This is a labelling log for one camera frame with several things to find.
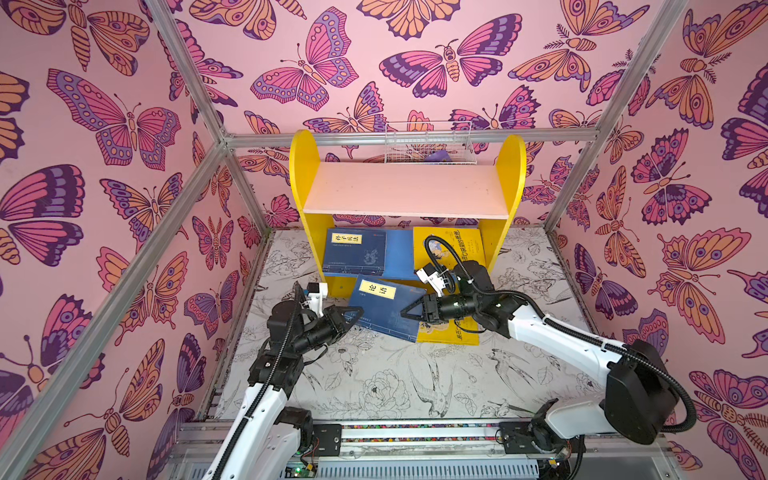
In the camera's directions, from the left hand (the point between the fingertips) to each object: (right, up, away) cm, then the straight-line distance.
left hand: (364, 310), depth 71 cm
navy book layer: (-5, +14, +18) cm, 24 cm away
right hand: (+10, -1, +2) cm, 10 cm away
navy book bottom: (+5, +2, +3) cm, 6 cm away
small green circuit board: (-17, -39, +2) cm, 43 cm away
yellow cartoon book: (+21, -4, -4) cm, 22 cm away
